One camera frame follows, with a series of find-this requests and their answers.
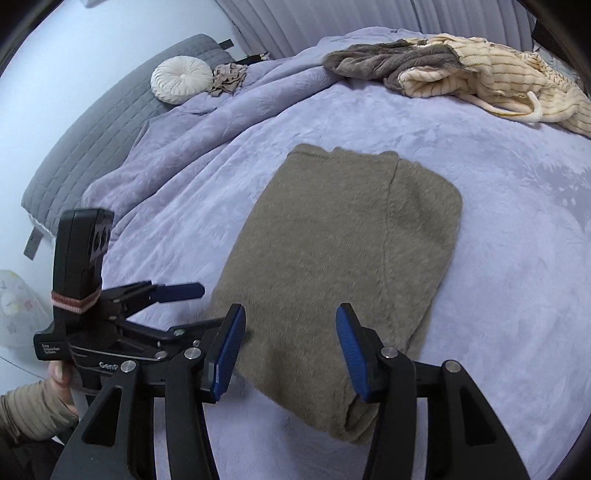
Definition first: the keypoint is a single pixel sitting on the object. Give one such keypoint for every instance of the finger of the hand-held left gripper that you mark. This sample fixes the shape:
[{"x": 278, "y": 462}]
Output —
[
  {"x": 184, "y": 333},
  {"x": 184, "y": 290}
]

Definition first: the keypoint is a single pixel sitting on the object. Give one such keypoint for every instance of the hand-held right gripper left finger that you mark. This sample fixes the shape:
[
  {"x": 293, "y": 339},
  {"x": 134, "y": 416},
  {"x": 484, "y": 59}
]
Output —
[{"x": 228, "y": 350}]

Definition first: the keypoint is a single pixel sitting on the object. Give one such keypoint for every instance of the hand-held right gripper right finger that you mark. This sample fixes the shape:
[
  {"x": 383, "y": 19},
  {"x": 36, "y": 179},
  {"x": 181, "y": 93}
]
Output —
[{"x": 353, "y": 355}]

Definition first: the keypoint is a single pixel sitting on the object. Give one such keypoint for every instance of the olive brown knit sweater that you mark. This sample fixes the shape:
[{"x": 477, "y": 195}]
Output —
[{"x": 332, "y": 240}]

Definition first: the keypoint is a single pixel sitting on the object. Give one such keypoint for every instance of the person's left hand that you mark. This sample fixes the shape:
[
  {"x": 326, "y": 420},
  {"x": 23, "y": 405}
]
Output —
[{"x": 60, "y": 378}]

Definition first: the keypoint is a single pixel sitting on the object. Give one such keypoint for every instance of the striped elastic band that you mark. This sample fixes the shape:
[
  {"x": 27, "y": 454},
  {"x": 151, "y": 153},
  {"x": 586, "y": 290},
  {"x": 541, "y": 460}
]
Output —
[{"x": 74, "y": 302}]

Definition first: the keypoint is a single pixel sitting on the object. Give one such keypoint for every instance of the white printed plastic bag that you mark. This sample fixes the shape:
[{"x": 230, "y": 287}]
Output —
[{"x": 18, "y": 314}]

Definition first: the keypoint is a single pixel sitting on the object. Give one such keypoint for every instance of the grey quilted headboard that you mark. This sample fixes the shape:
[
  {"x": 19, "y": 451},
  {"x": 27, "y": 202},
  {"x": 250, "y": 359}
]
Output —
[{"x": 92, "y": 138}]

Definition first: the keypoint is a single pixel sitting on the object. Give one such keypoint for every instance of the lavender plush blanket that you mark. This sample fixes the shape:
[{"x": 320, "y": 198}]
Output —
[{"x": 508, "y": 277}]

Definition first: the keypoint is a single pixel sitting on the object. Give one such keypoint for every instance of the person's dark clothing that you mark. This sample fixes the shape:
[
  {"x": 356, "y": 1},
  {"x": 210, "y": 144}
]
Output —
[{"x": 27, "y": 461}]

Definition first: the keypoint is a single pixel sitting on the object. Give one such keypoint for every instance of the round white pleated cushion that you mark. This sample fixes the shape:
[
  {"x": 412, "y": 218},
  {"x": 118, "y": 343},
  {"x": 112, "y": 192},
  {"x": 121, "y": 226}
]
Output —
[{"x": 180, "y": 78}]

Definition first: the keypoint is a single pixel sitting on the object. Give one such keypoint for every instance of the small beige crumpled cloth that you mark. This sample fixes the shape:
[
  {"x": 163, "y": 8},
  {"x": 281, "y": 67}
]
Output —
[{"x": 228, "y": 78}]

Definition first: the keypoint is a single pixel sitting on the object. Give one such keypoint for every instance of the small black object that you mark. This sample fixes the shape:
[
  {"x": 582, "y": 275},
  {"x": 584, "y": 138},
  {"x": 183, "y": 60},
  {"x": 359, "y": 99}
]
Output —
[{"x": 249, "y": 59}]

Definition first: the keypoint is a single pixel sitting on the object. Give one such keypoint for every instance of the grey brown fleece garment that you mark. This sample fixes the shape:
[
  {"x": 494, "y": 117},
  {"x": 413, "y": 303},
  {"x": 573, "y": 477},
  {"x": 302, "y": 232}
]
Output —
[{"x": 369, "y": 60}]

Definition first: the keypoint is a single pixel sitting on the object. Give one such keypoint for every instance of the pale grey curtain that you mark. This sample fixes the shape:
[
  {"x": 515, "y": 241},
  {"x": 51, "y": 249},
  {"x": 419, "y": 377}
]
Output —
[{"x": 323, "y": 18}]

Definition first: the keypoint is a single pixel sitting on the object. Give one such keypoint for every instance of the cream striped fleece garment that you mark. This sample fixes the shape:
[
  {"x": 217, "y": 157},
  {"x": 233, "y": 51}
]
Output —
[{"x": 498, "y": 74}]

